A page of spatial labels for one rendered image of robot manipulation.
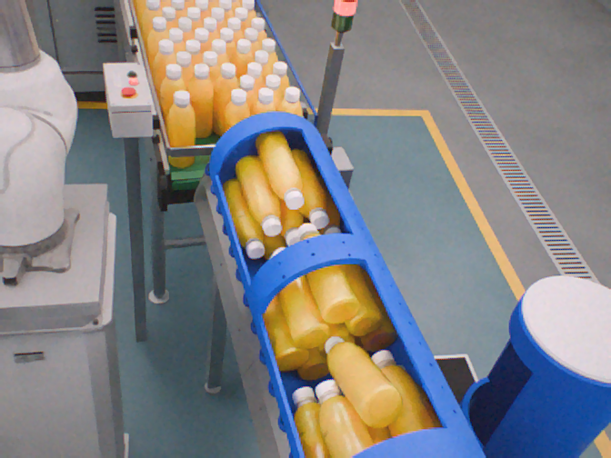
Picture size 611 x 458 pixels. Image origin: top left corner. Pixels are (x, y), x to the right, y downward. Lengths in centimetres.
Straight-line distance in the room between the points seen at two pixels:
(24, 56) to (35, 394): 71
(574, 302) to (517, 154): 240
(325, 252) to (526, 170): 272
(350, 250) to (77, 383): 69
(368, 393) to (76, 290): 58
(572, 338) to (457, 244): 172
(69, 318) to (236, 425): 116
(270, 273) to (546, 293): 66
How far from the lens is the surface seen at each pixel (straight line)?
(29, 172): 123
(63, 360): 147
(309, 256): 116
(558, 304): 154
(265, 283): 119
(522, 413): 159
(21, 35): 135
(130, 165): 193
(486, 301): 296
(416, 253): 303
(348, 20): 203
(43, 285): 131
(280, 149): 143
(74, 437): 174
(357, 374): 107
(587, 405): 152
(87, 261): 135
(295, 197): 134
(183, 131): 175
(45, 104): 137
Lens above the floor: 206
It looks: 43 degrees down
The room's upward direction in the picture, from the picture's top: 11 degrees clockwise
